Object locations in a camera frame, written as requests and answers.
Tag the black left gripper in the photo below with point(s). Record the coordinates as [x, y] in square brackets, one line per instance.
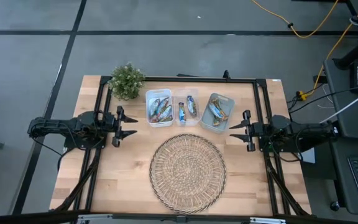
[117, 124]

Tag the yellow plug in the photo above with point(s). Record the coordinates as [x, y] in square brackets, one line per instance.
[301, 95]

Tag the black frame bar silver brackets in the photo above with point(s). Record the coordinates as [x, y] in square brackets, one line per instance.
[42, 217]

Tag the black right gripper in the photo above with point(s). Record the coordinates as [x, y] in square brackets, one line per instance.
[253, 132]

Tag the clear plastic bin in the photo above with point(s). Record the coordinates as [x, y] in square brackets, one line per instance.
[179, 93]

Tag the black aluminium table frame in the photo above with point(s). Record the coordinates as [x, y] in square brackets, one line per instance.
[197, 79]

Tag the green artificial potted plant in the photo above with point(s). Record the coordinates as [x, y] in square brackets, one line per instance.
[126, 82]

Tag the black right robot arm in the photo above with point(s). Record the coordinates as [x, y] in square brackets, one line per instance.
[306, 130]

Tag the blue orange granola bar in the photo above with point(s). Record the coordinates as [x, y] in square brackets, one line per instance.
[163, 105]

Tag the grey plastic bin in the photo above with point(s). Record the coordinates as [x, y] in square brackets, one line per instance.
[225, 102]

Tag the black caster wheel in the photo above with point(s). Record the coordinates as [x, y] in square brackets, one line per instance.
[334, 206]

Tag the black stand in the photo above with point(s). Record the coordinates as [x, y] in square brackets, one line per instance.
[356, 51]

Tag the white plastic bin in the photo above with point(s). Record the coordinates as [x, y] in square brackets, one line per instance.
[159, 92]

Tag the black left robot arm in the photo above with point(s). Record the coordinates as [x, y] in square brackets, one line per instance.
[57, 126]

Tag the small black clamp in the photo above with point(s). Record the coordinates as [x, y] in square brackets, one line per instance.
[226, 74]

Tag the dark grey desk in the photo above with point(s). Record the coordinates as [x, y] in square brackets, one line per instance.
[350, 186]

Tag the round woven straw placemat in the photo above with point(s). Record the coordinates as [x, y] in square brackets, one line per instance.
[187, 174]

